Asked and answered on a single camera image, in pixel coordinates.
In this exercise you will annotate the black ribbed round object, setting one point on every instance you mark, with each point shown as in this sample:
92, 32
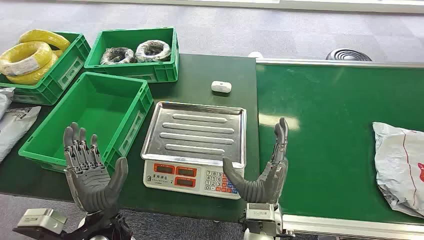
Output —
348, 55

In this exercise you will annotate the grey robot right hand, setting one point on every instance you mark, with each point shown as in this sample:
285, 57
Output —
265, 190

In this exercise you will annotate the small grey mailer bag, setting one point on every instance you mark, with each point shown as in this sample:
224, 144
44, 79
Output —
5, 101

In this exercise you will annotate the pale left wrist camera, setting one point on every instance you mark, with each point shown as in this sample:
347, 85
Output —
39, 218

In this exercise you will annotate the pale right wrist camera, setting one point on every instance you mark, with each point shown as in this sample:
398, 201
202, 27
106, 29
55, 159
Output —
263, 217

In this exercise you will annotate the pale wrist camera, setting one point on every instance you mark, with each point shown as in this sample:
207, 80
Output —
263, 217
39, 218

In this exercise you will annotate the white round object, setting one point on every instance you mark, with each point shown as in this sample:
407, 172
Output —
255, 55

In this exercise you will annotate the small white plastic device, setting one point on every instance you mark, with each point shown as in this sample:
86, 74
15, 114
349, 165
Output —
221, 86

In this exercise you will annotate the grey mailer bag black print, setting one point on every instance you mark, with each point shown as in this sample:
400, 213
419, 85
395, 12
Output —
16, 129

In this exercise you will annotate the electronic scale with steel tray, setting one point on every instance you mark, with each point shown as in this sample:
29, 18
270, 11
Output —
195, 136

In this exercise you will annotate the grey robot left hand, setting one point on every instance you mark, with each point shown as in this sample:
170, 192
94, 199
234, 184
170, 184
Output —
89, 185

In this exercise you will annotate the green conveyor belt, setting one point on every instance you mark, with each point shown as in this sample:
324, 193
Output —
331, 139

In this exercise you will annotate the green crate with black coils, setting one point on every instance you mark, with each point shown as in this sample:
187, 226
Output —
132, 71

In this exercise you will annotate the green crate with yellow coils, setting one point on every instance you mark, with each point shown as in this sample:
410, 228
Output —
63, 73

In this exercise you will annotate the grey poly mailer package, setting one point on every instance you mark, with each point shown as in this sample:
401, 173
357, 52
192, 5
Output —
397, 165

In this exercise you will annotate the empty green plastic crate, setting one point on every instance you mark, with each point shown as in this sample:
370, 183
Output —
96, 109

